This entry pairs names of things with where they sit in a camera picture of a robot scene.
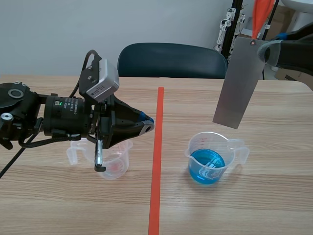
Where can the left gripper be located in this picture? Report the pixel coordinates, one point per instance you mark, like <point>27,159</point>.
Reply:
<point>105,127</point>

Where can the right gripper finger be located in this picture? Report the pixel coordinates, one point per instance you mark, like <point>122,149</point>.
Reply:
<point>288,54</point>
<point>299,33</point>

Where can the grey metal plate orange strip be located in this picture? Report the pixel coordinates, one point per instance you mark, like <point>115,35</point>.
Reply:
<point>240,80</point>

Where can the brown cardboard box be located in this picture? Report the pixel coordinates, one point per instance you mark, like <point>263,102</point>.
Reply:
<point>281,22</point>

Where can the white wash basin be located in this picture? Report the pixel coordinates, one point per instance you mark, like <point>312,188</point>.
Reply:
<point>300,9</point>

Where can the empty clear plastic beaker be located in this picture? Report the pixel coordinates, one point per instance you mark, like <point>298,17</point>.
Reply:
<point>115,161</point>

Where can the dark blue chair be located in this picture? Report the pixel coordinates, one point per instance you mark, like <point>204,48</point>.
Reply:
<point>171,61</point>

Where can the clear beaker with blue liquid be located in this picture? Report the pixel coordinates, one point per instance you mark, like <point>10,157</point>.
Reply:
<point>207,169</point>

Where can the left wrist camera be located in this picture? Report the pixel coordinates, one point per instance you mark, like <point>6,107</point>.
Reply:
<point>104,79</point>

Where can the black metal rail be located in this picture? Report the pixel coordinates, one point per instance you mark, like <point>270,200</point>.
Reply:
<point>236,22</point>

